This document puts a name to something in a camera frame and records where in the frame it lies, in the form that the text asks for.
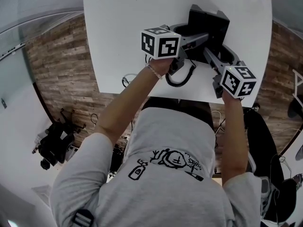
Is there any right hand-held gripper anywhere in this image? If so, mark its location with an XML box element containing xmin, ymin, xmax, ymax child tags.
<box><xmin>204</xmin><ymin>45</ymin><xmax>258</xmax><ymax>99</ymax></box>

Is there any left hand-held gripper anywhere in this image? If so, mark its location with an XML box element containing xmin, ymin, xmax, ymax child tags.
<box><xmin>141</xmin><ymin>23</ymin><xmax>210</xmax><ymax>76</ymax></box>

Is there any black plastic box-shaped part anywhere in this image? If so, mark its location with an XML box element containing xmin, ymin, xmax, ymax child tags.
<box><xmin>188</xmin><ymin>4</ymin><xmax>231</xmax><ymax>65</ymax></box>

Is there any black cable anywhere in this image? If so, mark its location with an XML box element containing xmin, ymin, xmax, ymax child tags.
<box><xmin>165</xmin><ymin>59</ymin><xmax>197</xmax><ymax>87</ymax></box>

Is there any person's right forearm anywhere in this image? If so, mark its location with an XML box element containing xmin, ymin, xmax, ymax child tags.
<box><xmin>220</xmin><ymin>96</ymin><xmax>249</xmax><ymax>186</ymax></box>

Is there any person's left forearm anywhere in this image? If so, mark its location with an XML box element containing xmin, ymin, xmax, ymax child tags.
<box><xmin>97</xmin><ymin>58</ymin><xmax>176</xmax><ymax>148</ymax></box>

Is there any white table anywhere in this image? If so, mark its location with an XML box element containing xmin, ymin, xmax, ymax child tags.
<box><xmin>82</xmin><ymin>0</ymin><xmax>273</xmax><ymax>108</ymax></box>

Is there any black office chair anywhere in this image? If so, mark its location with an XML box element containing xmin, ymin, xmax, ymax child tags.
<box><xmin>243</xmin><ymin>106</ymin><xmax>298</xmax><ymax>223</ymax></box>
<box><xmin>32</xmin><ymin>107</ymin><xmax>86</xmax><ymax>171</ymax></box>

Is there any dark round table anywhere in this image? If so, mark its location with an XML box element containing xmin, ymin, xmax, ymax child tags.
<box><xmin>287</xmin><ymin>96</ymin><xmax>303</xmax><ymax>120</ymax></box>

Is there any grey printed t-shirt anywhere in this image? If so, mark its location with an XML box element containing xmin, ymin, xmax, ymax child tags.
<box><xmin>49</xmin><ymin>106</ymin><xmax>263</xmax><ymax>227</ymax></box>

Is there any beaded bracelet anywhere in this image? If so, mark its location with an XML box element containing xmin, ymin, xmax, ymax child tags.
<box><xmin>144</xmin><ymin>63</ymin><xmax>164</xmax><ymax>80</ymax></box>

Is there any black strap buckle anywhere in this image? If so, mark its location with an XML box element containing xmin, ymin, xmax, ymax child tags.
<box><xmin>71</xmin><ymin>209</ymin><xmax>95</xmax><ymax>227</ymax></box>

